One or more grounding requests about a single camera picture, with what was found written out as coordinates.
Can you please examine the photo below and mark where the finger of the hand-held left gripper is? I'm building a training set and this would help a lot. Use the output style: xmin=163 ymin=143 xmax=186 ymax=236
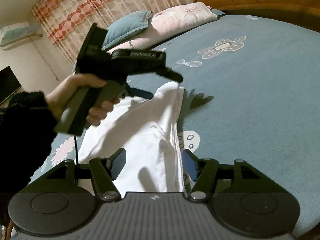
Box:
xmin=126 ymin=85 xmax=153 ymax=100
xmin=155 ymin=66 xmax=184 ymax=83

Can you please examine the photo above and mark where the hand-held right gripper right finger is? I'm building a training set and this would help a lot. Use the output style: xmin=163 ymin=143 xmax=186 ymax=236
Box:
xmin=182 ymin=149 xmax=274 ymax=202

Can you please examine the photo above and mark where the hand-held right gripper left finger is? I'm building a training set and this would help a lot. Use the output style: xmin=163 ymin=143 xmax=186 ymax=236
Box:
xmin=35 ymin=148 xmax=127 ymax=202

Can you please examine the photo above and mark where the white long-sleeved printed shirt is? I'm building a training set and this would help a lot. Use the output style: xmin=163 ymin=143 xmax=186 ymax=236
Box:
xmin=78 ymin=81 xmax=187 ymax=193

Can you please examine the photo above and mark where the person's left forearm black sleeve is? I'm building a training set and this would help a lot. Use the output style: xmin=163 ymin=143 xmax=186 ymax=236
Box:
xmin=0 ymin=91 xmax=59 ymax=194

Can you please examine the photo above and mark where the person's left hand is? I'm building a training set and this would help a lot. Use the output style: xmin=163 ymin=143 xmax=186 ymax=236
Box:
xmin=46 ymin=73 xmax=120 ymax=127

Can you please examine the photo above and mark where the teal pillow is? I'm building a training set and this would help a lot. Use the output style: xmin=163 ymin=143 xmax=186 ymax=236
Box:
xmin=101 ymin=10 xmax=153 ymax=50

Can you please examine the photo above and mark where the pink floral folded quilt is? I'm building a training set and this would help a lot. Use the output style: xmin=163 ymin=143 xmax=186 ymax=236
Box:
xmin=106 ymin=2 xmax=218 ymax=54

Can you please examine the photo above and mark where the pink patterned curtain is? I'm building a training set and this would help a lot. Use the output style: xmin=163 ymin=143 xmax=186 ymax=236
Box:
xmin=30 ymin=0 xmax=195 ymax=65

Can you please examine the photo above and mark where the white wall air conditioner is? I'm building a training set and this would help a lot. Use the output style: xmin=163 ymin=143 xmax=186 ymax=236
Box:
xmin=0 ymin=22 xmax=43 ymax=47

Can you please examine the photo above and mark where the black wall television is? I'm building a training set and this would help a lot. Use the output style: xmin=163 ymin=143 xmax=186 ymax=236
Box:
xmin=0 ymin=66 xmax=22 ymax=104

